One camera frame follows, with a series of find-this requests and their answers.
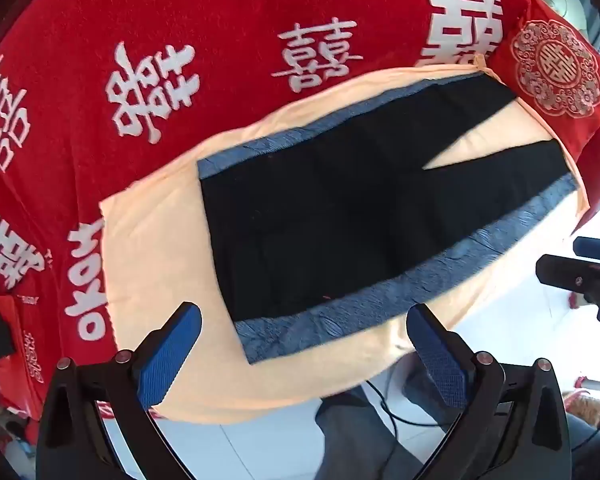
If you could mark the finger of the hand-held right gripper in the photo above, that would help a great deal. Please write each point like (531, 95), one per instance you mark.
(560, 272)
(592, 247)

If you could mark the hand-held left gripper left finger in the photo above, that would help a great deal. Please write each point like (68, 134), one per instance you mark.
(172, 355)

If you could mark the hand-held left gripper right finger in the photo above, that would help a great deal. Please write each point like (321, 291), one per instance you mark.
(437, 355)

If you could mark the black pants with blue stripes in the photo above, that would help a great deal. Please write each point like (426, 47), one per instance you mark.
(330, 200)

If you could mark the person's left leg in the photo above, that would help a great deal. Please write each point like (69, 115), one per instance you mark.
(360, 440)

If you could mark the peach towel blanket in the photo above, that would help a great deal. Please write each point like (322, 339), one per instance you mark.
(145, 240)

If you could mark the red printed bag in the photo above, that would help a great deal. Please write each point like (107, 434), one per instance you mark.
(22, 340)

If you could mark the red ornamented cushion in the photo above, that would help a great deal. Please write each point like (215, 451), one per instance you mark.
(555, 70)

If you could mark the red printed blanket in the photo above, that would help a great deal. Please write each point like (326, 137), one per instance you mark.
(230, 110)

